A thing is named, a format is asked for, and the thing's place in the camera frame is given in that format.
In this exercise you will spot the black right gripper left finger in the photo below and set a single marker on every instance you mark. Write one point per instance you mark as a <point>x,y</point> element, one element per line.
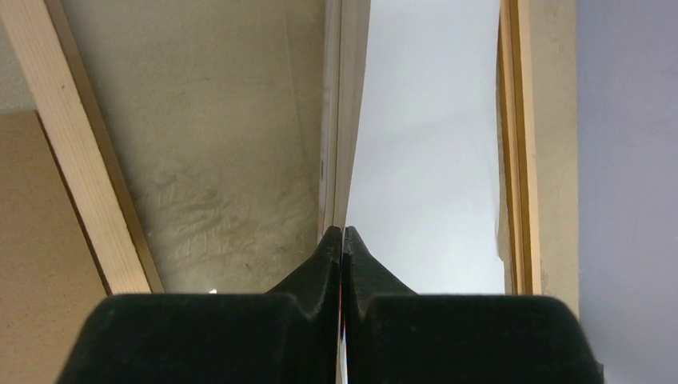
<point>288,334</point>

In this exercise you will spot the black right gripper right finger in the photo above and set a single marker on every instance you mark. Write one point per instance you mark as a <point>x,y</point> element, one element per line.
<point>394,335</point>

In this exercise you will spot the brown frame backing board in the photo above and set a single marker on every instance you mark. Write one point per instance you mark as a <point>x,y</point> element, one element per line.
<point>49,282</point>

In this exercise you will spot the orange wooden picture frame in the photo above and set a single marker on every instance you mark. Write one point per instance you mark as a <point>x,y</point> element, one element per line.
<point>72,120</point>

